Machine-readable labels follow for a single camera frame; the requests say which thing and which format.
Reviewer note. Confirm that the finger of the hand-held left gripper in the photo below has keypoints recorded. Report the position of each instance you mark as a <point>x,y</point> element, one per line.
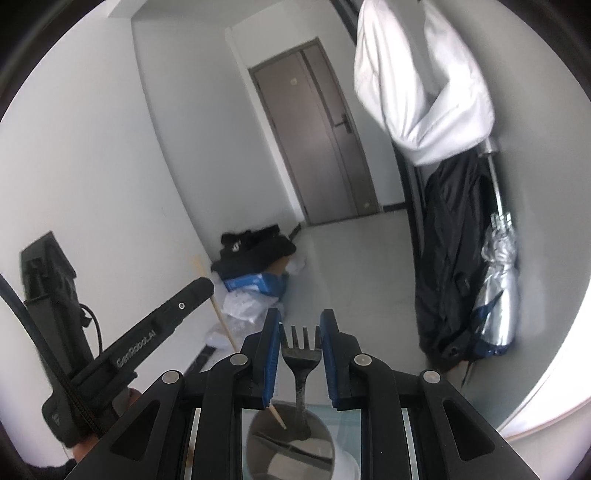
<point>161,318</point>

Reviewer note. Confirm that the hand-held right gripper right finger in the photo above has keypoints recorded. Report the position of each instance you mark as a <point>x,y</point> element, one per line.
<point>328,350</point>

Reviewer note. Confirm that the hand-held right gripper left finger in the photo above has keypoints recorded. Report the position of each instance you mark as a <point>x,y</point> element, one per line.
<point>271,350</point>

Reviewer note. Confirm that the black plastic fork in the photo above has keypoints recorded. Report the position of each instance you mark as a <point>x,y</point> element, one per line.
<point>300,360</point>

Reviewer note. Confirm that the white utensil holder cup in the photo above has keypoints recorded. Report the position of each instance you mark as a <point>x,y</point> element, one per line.
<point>295,454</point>

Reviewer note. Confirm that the person's left hand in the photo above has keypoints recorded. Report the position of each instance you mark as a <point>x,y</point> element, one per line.
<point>127,400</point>

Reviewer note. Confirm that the white plastic bag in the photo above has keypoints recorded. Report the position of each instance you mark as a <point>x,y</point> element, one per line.
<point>249,307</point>

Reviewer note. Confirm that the long wooden stick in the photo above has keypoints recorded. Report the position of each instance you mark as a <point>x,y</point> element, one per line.
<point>217,304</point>

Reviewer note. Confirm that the pale wooden chopstick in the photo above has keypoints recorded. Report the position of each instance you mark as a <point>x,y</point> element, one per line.
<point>278,416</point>

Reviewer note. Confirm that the blue cardboard box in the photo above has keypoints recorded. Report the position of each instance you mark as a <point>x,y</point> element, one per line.
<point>258,281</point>

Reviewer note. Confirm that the black clothes pile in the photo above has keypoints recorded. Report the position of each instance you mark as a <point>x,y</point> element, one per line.
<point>254,251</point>

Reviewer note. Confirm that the black hanging jacket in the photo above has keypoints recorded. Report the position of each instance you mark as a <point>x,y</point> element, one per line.
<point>448,258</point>

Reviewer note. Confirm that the silver folded umbrella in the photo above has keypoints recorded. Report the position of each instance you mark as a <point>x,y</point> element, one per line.
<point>498,295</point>

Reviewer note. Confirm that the grey-brown door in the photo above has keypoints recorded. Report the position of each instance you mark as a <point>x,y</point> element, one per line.
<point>314,138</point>

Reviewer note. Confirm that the white hanging cloth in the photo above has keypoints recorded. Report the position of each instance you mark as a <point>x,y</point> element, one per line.
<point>415,78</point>

